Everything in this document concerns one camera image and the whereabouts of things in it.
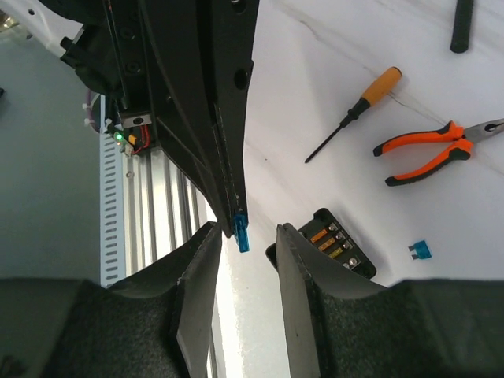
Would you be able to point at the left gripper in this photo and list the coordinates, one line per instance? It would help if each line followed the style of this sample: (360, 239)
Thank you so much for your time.
(109, 55)

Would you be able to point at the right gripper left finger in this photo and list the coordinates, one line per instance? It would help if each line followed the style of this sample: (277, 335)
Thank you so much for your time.
(190, 274)

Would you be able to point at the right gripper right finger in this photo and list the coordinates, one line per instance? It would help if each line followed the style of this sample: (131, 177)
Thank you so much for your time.
(306, 274)

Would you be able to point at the black fuse box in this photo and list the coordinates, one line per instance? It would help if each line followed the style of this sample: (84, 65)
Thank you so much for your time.
(328, 235)

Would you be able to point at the blue fuse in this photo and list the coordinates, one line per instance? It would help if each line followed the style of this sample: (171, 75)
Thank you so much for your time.
(240, 226)
(420, 251)

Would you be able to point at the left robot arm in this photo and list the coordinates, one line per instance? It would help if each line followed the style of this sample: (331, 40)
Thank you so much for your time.
(42, 19)

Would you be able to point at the claw hammer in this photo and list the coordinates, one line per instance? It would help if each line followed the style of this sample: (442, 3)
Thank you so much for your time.
(462, 26)

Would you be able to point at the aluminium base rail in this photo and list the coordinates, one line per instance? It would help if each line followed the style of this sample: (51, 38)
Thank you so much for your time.
(161, 213)

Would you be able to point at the white slotted cable duct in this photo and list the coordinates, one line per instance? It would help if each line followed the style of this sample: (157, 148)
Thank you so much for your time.
(112, 240)

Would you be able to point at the orange handled screwdriver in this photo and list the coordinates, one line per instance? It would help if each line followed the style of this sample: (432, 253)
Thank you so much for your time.
(374, 93)

